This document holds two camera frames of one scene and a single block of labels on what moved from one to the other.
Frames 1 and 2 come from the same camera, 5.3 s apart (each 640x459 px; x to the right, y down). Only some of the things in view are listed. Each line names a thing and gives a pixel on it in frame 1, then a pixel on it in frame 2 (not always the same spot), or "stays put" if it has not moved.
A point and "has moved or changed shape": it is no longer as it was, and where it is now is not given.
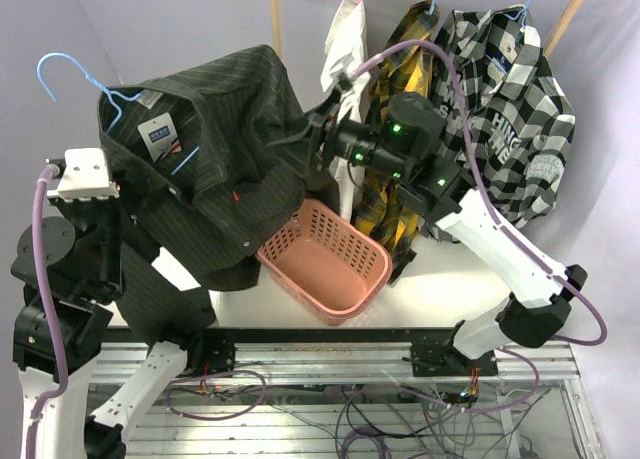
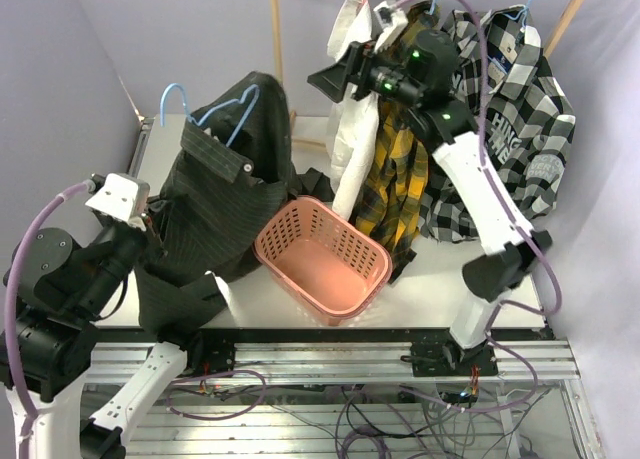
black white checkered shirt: (520, 117) stays put
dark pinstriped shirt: (219, 166) has moved or changed shape
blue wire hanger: (113, 94) to (242, 122)
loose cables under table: (489, 412) stays put
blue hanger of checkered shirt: (523, 11) stays put
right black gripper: (332, 132) to (332, 81)
